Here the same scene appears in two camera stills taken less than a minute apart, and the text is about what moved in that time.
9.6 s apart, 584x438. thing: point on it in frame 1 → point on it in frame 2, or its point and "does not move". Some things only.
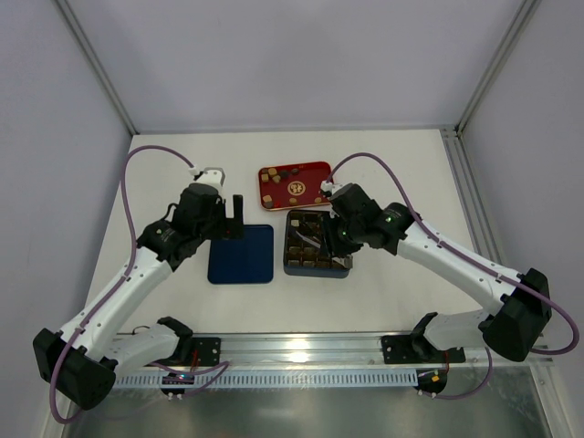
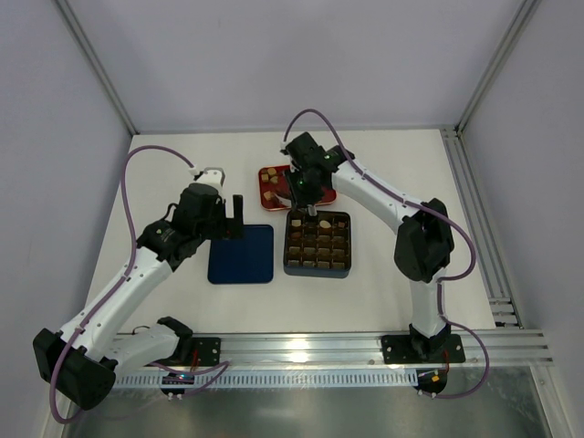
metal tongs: x=309 y=240 → x=287 y=203
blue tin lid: x=249 y=260 does not move
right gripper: x=332 y=244 → x=308 y=197
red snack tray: x=293 y=185 does not move
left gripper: x=226 y=224 does not move
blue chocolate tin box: x=307 y=250 does not move
